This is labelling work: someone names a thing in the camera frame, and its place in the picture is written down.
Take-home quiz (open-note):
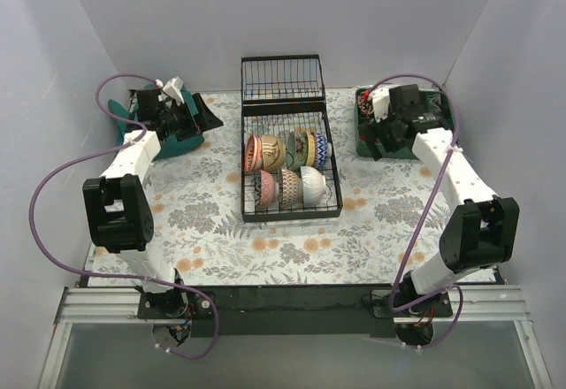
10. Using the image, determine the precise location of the green compartment tray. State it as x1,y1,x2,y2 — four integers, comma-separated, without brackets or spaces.
355,84,455,152

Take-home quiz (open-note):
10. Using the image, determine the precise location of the red floral pattern bowl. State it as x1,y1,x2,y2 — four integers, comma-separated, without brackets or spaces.
244,134,263,173

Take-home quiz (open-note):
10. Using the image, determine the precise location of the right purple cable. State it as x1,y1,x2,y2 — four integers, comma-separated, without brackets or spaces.
364,73,465,350

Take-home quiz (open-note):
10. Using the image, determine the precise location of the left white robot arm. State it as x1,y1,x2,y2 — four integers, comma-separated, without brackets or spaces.
82,88,223,318

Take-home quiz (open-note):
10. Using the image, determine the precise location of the pink patterned bowl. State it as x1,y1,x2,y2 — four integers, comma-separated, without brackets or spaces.
255,170,277,209

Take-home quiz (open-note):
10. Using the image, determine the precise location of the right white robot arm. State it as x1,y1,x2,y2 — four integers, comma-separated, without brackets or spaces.
358,84,520,317

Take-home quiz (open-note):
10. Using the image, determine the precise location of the green celadon bowl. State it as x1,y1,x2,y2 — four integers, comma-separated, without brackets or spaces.
286,132,308,171

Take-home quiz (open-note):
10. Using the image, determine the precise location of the plain white bowl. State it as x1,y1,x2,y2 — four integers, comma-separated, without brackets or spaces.
300,166,326,207

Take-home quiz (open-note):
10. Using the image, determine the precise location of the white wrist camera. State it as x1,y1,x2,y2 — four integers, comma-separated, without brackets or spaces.
162,77,185,104
371,88,390,122

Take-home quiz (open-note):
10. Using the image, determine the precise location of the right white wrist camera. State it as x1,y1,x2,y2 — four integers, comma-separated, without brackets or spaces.
371,88,390,122

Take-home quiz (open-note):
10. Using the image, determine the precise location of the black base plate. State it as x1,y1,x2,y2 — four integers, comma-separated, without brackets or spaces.
136,283,455,337

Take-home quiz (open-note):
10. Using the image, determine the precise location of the yellow sun pattern bowl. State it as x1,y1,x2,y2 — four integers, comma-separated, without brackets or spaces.
306,132,316,167

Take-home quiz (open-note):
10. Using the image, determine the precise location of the green cloth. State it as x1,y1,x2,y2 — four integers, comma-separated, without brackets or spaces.
108,88,204,161

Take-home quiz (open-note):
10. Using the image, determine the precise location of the red black coiled band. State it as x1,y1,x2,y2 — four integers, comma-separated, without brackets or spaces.
357,91,373,117

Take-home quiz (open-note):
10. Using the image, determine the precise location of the dark patterned bowl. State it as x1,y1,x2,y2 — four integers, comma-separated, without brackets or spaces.
278,169,302,209

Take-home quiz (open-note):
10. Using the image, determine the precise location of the blue zigzag red bowl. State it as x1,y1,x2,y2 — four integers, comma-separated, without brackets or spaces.
313,133,332,170

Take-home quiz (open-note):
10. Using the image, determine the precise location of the beige white bowl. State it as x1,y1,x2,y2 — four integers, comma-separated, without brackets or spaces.
261,134,287,172

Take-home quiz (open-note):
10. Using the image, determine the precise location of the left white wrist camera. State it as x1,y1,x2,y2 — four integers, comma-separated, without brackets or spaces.
162,77,185,104

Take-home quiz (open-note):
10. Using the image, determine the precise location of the black wire dish rack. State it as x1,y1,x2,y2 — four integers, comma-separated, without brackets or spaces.
241,54,343,223

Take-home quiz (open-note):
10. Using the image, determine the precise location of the aluminium frame rail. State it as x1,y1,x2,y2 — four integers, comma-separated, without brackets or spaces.
40,285,552,388

